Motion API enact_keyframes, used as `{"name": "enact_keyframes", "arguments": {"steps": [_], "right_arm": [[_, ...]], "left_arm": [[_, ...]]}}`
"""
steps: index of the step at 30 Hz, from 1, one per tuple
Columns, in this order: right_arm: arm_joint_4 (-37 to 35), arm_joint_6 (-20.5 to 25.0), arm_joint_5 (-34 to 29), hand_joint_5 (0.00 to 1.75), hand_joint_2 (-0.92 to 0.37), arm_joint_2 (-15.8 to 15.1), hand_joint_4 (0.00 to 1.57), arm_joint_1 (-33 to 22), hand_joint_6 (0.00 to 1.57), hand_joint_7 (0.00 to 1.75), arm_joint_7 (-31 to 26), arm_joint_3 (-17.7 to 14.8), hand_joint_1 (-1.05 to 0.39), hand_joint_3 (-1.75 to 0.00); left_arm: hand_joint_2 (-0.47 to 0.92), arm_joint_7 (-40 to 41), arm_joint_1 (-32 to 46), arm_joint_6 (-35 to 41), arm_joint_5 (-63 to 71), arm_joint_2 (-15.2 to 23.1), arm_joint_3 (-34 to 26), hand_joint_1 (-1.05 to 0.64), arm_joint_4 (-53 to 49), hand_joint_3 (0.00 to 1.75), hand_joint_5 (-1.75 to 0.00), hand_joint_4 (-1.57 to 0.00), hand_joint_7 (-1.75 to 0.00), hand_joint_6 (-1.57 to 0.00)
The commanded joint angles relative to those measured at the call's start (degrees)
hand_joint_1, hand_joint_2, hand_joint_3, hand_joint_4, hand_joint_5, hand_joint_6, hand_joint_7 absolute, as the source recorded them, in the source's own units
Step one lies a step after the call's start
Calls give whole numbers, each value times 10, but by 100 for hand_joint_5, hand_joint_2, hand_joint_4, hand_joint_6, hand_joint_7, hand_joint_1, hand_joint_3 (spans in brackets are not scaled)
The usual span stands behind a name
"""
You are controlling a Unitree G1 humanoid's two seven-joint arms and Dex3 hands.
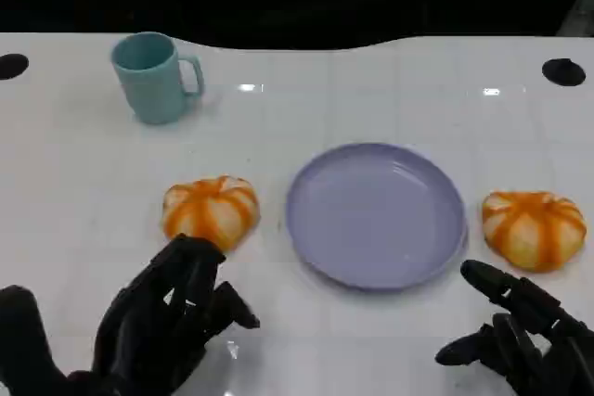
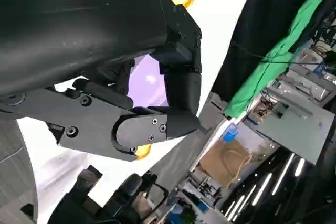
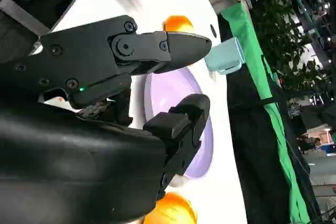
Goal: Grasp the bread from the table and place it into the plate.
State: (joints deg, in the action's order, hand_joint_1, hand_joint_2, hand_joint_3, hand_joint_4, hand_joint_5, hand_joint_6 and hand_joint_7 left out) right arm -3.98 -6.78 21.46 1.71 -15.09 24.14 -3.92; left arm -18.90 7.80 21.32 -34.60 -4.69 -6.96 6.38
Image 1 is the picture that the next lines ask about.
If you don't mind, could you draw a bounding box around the orange and white bread roll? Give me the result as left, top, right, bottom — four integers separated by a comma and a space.
481, 189, 588, 274
161, 175, 261, 252

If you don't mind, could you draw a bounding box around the lilac plate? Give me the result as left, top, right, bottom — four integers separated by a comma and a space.
284, 142, 469, 294

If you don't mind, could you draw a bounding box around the pale green mug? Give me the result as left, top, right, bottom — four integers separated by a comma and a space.
110, 32, 206, 126

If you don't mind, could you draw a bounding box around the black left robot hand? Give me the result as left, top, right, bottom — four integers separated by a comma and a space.
91, 233, 262, 396

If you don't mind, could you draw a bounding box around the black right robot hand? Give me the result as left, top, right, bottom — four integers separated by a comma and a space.
434, 260, 594, 396

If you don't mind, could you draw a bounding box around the black table cable grommet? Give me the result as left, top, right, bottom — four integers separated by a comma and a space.
541, 57, 587, 87
0, 53, 30, 81

